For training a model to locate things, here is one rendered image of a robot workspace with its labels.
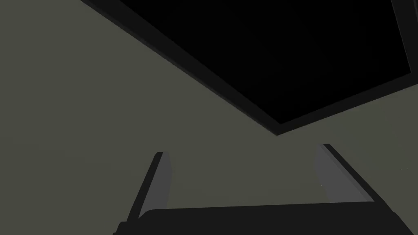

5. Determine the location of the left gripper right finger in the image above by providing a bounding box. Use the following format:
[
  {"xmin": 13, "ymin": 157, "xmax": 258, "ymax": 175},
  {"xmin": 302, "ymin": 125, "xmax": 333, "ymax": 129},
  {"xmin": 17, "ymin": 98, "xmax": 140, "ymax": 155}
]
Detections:
[{"xmin": 314, "ymin": 143, "xmax": 396, "ymax": 215}]

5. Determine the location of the black framed window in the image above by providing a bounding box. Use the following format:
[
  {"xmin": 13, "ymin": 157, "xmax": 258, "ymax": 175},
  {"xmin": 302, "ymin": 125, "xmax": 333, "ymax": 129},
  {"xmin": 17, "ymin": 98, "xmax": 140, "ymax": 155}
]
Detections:
[{"xmin": 80, "ymin": 0, "xmax": 418, "ymax": 136}]

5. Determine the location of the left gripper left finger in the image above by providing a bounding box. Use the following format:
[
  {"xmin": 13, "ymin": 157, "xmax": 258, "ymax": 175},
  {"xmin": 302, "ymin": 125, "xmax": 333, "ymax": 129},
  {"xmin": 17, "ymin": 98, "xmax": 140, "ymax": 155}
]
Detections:
[{"xmin": 126, "ymin": 151, "xmax": 173, "ymax": 223}]

